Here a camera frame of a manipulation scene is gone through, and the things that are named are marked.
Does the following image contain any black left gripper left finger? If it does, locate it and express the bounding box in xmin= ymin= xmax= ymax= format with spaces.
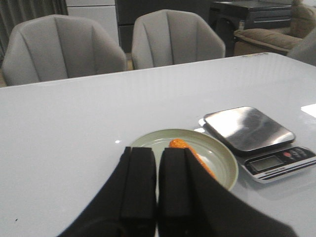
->
xmin=60 ymin=147 xmax=157 ymax=237

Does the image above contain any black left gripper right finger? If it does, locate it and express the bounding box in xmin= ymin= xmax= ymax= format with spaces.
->
xmin=158 ymin=148 xmax=296 ymax=237

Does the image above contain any orange corn cob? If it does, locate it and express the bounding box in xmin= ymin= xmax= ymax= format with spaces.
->
xmin=169 ymin=138 xmax=217 ymax=180

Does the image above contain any light green plate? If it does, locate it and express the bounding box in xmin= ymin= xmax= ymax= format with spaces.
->
xmin=130 ymin=129 xmax=238 ymax=191

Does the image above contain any digital kitchen scale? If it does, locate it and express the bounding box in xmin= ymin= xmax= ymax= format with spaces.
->
xmin=203 ymin=106 xmax=316 ymax=183

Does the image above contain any right grey upholstered chair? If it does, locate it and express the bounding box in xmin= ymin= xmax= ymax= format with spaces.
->
xmin=131 ymin=9 xmax=226 ymax=69

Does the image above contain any grey upholstered chair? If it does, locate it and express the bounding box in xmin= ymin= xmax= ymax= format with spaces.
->
xmin=2 ymin=15 xmax=127 ymax=86
xmin=131 ymin=9 xmax=226 ymax=69

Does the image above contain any beige cushion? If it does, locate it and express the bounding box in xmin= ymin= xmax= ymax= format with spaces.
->
xmin=234 ymin=0 xmax=316 ymax=56

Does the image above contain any left grey upholstered chair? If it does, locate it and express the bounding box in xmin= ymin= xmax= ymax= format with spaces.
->
xmin=2 ymin=15 xmax=127 ymax=86

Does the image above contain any dark appliance box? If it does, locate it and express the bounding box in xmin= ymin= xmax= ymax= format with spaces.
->
xmin=209 ymin=0 xmax=292 ymax=57

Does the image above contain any white cabinet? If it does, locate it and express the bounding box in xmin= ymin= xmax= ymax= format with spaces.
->
xmin=66 ymin=0 xmax=119 ymax=43

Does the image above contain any dark grey counter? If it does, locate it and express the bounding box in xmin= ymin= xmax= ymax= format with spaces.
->
xmin=115 ymin=0 xmax=214 ymax=54

